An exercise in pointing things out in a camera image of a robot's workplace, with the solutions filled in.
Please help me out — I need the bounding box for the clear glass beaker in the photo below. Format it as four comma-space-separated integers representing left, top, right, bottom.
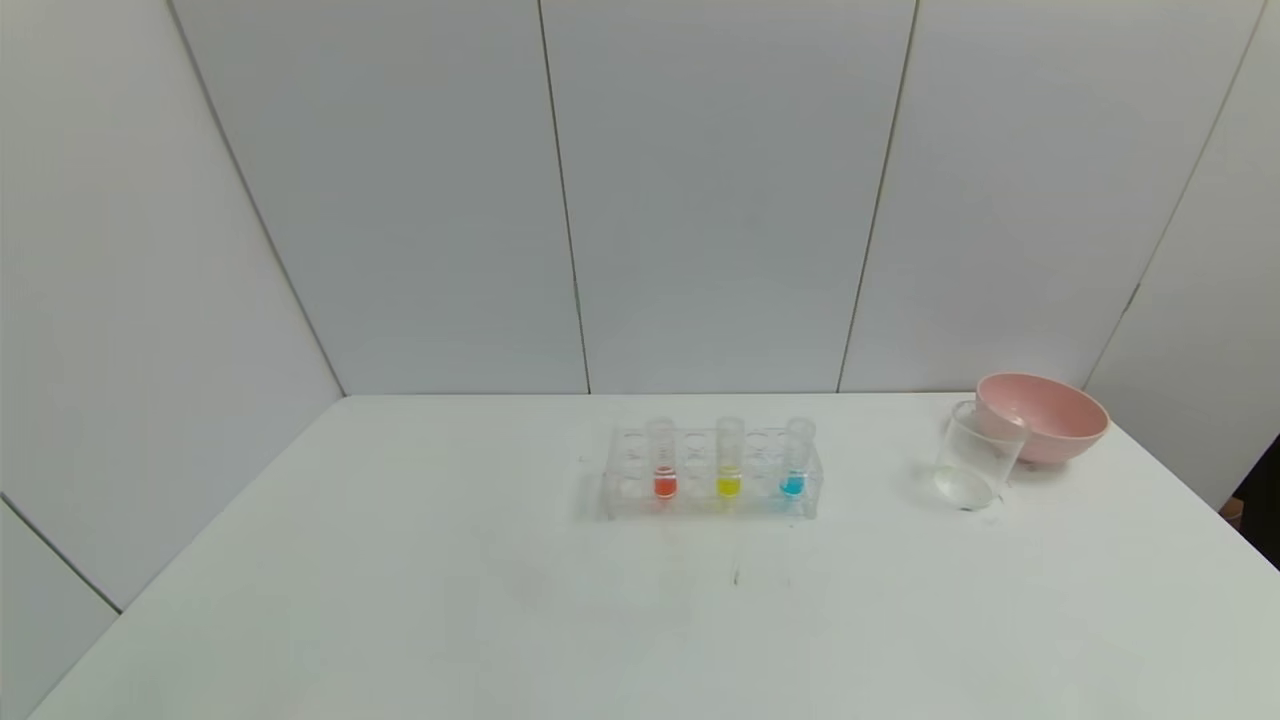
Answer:
932, 400, 1031, 513

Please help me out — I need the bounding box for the test tube with blue pigment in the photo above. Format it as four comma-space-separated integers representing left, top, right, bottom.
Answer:
779, 418, 817, 498

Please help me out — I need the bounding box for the test tube with yellow pigment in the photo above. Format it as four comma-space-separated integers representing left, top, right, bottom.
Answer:
714, 417, 747, 499

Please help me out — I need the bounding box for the test tube with red pigment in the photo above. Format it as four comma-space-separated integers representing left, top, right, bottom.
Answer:
647, 417, 680, 500

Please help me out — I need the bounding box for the clear plastic test tube rack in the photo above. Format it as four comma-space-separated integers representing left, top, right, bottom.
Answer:
603, 424, 824, 522

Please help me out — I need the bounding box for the pink bowl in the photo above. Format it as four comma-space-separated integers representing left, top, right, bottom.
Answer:
975, 373, 1112, 467

